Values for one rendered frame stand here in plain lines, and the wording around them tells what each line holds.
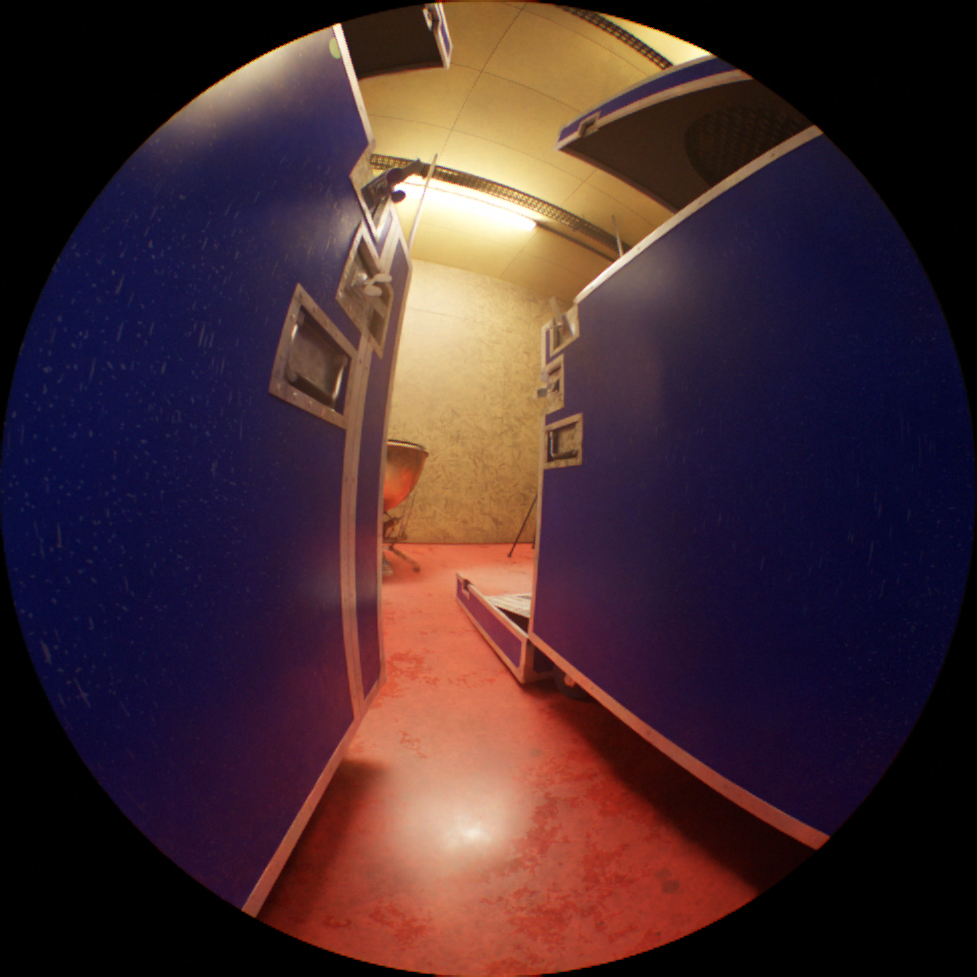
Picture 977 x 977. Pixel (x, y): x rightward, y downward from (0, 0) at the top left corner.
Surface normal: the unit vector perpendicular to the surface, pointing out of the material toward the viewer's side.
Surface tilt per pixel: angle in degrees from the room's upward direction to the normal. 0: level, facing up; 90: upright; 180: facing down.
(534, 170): 180
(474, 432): 90
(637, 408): 90
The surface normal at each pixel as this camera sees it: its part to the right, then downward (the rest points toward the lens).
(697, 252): -0.95, -0.06
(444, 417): 0.39, 0.00
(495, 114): -0.05, 1.00
